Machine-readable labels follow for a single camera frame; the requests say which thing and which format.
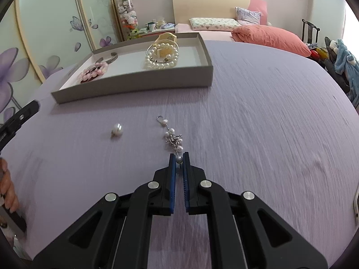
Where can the white mug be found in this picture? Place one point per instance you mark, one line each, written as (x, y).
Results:
(151, 26)

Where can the white smartphone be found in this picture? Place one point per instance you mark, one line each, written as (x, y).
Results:
(356, 207)

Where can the cream and pink headboard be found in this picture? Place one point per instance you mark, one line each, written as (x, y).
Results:
(210, 5)

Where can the red and yellow toy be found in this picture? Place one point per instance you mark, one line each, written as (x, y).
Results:
(318, 52)

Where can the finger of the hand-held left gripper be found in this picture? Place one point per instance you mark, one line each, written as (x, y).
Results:
(19, 119)

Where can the floral sliding wardrobe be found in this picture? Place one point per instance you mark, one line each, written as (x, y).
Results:
(56, 33)

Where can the person's left hand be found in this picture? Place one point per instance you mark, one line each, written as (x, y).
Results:
(7, 187)

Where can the floral square pillow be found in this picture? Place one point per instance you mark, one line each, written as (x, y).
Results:
(248, 16)

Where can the dark wooden chair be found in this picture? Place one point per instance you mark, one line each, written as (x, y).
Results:
(310, 32)

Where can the single pearl earring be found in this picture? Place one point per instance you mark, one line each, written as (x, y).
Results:
(117, 129)

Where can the clear cylinder of plush toys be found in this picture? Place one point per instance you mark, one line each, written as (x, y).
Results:
(127, 14)

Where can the pink pillow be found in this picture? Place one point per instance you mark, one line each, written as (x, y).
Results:
(269, 37)

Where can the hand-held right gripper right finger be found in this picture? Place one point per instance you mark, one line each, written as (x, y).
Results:
(185, 185)

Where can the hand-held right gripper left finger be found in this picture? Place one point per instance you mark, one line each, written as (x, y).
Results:
(173, 185)

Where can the grey tray box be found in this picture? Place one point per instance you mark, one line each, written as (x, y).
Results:
(140, 82)

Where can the patterned flat pillow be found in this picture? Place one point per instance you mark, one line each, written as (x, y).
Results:
(213, 23)

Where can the blue plush robe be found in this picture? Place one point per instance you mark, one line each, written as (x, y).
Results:
(347, 64)

